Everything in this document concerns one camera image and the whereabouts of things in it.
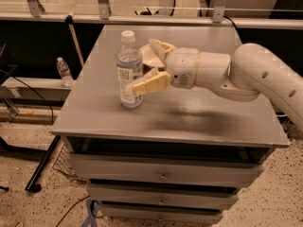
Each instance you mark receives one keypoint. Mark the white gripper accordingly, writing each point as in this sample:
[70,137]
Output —
[182,65]

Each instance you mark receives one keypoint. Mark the blue labelled plastic bottle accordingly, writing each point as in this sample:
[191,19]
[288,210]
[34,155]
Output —
[129,64]

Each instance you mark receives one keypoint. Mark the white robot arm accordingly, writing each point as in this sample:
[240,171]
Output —
[242,76]

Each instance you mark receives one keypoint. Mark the clear water bottle background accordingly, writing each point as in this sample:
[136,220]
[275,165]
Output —
[64,72]

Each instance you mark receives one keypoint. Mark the white bowl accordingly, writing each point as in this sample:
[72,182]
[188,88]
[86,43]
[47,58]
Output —
[149,58]

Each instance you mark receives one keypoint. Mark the grey drawer cabinet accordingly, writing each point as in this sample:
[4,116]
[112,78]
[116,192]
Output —
[177,124]

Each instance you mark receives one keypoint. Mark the wooden stick leaning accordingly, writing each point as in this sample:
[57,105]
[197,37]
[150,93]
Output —
[69,21]

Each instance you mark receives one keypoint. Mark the top cabinet drawer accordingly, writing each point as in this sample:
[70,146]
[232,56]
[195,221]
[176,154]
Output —
[152,170]

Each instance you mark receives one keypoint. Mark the cabinet drawer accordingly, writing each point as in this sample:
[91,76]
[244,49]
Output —
[152,170]
[158,196]
[160,214]

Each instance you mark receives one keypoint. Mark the middle cabinet drawer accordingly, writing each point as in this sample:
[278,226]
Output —
[158,196]

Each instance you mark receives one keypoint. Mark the bottom cabinet drawer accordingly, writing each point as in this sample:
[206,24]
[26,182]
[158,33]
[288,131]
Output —
[160,214]

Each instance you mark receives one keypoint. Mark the black floor pole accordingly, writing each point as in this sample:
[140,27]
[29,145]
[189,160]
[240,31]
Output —
[32,185]

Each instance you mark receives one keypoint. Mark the metal railing frame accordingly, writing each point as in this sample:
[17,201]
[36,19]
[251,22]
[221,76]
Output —
[272,14]

